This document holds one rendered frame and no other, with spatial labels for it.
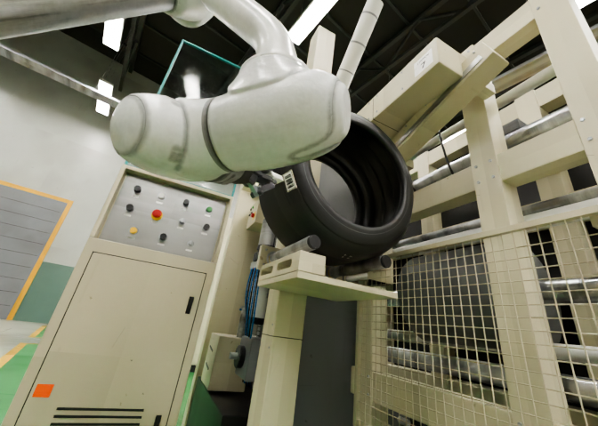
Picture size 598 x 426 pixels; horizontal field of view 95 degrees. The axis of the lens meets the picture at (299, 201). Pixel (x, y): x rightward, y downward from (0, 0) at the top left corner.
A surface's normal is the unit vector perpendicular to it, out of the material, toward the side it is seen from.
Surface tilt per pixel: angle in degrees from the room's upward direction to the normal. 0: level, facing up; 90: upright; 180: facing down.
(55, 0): 114
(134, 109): 106
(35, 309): 90
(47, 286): 90
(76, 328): 90
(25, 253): 90
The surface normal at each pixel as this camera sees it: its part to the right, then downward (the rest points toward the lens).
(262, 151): -0.11, 0.69
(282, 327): 0.44, -0.33
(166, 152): 0.48, 0.62
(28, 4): 0.84, 0.43
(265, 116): -0.26, 0.13
